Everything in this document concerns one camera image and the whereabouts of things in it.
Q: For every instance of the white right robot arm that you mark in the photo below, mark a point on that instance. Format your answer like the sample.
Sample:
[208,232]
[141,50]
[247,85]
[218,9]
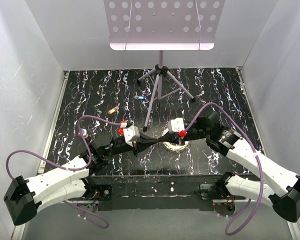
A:
[277,187]

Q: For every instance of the key with red tag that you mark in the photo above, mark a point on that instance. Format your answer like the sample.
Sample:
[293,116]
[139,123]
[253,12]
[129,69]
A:
[120,131]

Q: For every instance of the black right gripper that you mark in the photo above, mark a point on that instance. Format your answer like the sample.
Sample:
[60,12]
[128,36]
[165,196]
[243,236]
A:
[171,138]

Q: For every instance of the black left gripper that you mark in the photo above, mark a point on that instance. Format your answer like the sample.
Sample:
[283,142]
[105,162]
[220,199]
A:
[143,143]

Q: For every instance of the key with blue tag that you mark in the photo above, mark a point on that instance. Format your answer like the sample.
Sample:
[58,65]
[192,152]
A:
[139,97]

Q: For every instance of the key with yellow tag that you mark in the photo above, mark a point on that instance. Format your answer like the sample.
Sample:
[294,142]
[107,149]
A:
[113,110]

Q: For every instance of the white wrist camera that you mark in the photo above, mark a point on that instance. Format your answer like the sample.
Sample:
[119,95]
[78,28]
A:
[176,127]
[131,133]

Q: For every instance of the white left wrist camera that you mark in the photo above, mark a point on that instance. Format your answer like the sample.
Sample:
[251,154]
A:
[131,133]

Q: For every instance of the white perforated music stand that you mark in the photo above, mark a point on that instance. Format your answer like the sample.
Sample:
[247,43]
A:
[163,25]

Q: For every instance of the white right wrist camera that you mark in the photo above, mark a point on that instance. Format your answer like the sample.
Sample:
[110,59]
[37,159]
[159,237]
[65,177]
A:
[176,127]

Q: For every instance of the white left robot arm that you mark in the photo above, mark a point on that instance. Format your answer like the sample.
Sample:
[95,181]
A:
[25,197]

